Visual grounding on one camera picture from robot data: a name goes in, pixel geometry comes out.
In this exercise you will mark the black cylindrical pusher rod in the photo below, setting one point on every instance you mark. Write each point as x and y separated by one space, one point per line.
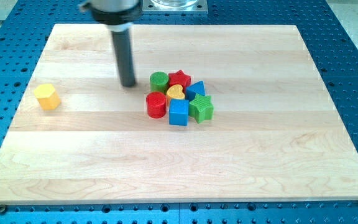
121 41

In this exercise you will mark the yellow heart block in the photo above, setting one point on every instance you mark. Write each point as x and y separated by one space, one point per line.
175 92

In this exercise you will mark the yellow hexagon block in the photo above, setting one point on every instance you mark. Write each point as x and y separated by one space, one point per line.
47 96

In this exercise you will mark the green cylinder block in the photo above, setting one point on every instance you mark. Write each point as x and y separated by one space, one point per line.
159 82

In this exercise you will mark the red star block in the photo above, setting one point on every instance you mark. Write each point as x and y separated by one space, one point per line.
179 78

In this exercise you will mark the red cylinder block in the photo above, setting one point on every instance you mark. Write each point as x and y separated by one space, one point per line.
156 104

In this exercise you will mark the blue cube block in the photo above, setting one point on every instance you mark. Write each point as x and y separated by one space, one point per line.
178 112

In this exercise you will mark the blue triangle block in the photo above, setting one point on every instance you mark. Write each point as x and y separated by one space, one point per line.
192 90

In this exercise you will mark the green star block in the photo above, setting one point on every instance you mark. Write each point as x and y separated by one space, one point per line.
201 108

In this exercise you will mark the light wooden board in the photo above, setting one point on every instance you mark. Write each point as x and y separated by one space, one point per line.
275 134

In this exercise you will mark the brass screw front left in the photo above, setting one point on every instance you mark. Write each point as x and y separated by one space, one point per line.
3 209

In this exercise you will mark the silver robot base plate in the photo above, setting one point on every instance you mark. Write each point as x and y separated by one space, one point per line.
175 5

